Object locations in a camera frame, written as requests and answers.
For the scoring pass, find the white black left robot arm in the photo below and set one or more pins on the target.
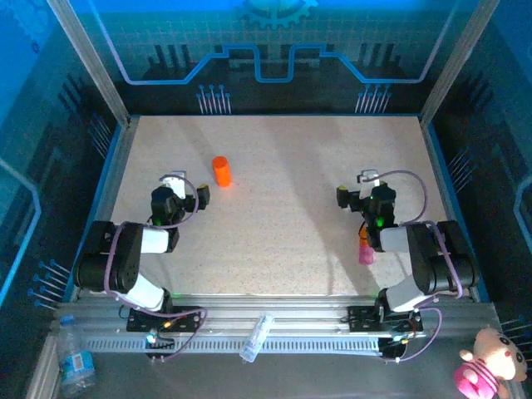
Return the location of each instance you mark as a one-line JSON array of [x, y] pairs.
[[124, 266]]

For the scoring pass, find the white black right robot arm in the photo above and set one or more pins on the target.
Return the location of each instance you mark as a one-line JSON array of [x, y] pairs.
[[436, 266]]

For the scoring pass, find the small clear plastic bottle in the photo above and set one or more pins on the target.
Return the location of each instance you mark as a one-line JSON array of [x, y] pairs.
[[255, 338]]

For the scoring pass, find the water bottle with blue label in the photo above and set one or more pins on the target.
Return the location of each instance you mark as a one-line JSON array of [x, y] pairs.
[[75, 361]]

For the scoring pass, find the pink beige plush toy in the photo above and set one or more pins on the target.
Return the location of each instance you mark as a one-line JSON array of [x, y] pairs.
[[498, 353]]

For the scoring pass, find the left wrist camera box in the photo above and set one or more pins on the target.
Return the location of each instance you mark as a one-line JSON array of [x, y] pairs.
[[176, 185]]

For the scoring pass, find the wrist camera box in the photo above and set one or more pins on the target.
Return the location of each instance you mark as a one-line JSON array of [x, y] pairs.
[[176, 185], [367, 176]]

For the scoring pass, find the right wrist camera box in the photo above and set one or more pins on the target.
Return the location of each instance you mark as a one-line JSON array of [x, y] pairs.
[[367, 176]]

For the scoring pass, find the aluminium table side rail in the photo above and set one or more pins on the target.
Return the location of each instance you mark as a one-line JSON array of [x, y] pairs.
[[119, 166]]

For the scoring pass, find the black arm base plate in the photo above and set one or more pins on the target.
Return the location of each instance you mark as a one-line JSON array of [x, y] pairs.
[[187, 313], [361, 318]]

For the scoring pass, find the aluminium mounting rail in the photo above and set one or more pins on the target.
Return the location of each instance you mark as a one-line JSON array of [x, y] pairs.
[[291, 307]]

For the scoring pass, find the aluminium frame post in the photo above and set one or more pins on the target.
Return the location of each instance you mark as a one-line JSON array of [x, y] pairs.
[[457, 62], [89, 62]]

